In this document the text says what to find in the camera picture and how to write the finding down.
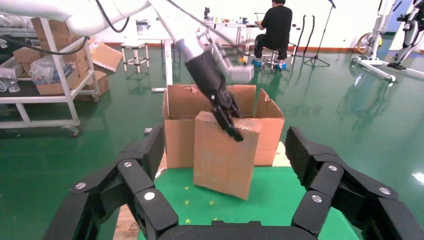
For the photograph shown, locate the large open cardboard carton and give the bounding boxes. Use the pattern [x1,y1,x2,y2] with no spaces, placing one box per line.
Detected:
[162,84,286,170]

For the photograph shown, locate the white exercise machine frame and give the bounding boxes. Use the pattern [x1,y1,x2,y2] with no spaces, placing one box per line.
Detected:
[351,0,424,83]

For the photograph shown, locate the flattened cardboard sheet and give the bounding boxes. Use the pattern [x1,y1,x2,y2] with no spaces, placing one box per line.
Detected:
[88,41,124,73]

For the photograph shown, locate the printed cardboard box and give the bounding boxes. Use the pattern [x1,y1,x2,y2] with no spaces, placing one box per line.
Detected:
[30,17,72,51]

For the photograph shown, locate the small white stool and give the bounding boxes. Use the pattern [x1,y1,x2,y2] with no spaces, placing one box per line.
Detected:
[120,41,151,74]

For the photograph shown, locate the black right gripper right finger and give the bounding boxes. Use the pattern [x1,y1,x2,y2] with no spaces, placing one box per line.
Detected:
[284,125,424,240]

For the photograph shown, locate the small taped cardboard box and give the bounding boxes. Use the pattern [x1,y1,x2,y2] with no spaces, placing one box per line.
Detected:
[193,110,262,201]

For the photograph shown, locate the black white humanoid robot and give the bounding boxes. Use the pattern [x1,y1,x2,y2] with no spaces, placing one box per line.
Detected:
[387,0,424,71]

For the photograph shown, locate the white desk with leg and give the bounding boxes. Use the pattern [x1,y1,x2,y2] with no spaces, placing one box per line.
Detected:
[145,34,175,94]

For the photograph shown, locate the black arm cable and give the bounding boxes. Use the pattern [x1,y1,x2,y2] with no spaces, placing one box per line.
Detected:
[0,35,90,57]
[95,0,131,34]

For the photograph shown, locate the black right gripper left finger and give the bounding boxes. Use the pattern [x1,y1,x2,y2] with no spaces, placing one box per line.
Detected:
[43,124,180,240]

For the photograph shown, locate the black microphone stand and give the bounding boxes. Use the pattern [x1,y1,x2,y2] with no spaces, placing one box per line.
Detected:
[304,0,338,68]

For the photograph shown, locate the clear plastic bag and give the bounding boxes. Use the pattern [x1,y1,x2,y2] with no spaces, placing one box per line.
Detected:
[29,55,74,84]

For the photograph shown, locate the white wheeled shelf cart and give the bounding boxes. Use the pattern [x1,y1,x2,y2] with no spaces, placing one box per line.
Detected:
[0,18,101,137]

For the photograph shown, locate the long white desk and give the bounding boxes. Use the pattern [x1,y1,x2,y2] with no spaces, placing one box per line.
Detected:
[200,21,302,64]

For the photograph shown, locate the metal paint bucket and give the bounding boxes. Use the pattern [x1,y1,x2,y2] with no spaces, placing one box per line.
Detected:
[135,19,152,36]

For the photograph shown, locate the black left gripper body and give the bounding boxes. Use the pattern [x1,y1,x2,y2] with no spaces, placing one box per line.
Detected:
[183,49,234,104]

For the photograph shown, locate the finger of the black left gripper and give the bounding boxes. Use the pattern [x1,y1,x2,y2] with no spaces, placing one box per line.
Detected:
[226,90,245,119]
[211,96,245,143]

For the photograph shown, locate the person in black clothes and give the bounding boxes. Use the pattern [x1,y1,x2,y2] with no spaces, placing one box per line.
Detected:
[251,0,294,70]

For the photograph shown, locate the white foam box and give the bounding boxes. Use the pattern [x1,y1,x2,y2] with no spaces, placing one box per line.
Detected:
[0,59,25,79]

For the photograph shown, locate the green table cloth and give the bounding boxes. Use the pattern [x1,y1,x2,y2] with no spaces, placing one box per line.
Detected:
[137,166,360,240]

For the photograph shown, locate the clear plastic cup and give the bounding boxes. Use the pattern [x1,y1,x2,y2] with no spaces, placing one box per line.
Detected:
[4,76,21,93]

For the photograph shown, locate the black curved pole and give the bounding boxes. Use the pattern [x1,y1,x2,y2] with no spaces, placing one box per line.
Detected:
[294,14,308,58]
[306,14,317,57]

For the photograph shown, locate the wheeled metal stool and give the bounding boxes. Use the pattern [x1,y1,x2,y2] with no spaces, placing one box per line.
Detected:
[261,48,289,72]

